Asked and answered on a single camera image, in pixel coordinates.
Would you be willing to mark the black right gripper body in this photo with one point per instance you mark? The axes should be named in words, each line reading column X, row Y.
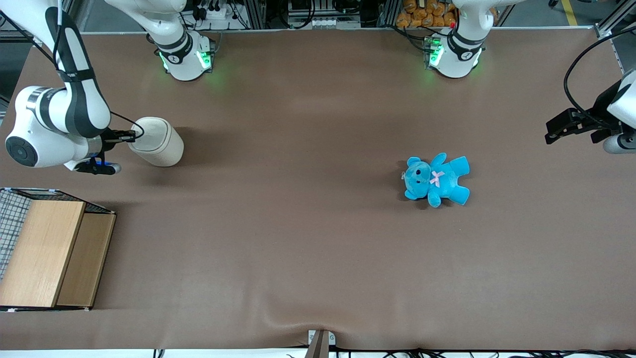
column 107, row 138

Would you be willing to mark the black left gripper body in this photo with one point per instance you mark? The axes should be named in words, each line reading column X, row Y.
column 599, row 117

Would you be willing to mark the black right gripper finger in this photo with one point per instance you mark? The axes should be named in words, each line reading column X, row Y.
column 125, row 139
column 125, row 133

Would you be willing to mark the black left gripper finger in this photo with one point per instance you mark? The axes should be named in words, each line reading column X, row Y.
column 564, row 124
column 605, row 134

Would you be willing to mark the cream round trash can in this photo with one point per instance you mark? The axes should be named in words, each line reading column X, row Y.
column 161, row 141

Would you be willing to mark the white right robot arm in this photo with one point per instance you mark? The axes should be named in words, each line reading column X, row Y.
column 49, row 119

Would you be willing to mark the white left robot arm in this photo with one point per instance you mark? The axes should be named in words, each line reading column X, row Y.
column 457, row 59

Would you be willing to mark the light wooden shelf box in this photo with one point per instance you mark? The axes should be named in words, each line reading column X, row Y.
column 44, row 248

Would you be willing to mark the blue teddy bear plush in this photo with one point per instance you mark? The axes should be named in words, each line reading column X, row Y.
column 439, row 180

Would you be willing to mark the white power strip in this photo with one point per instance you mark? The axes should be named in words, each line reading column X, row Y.
column 214, row 12

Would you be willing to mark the orange plush toys pile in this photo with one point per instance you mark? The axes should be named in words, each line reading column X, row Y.
column 425, row 14

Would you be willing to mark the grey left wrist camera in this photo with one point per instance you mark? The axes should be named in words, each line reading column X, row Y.
column 621, row 143

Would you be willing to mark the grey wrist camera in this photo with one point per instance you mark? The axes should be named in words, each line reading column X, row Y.
column 621, row 143
column 102, row 168

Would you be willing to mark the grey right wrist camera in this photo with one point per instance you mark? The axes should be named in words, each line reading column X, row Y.
column 102, row 168

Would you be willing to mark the aluminium frame profile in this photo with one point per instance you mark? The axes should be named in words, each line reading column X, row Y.
column 613, row 20

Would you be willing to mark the metal table edge bracket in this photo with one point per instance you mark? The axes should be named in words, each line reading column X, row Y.
column 320, row 343

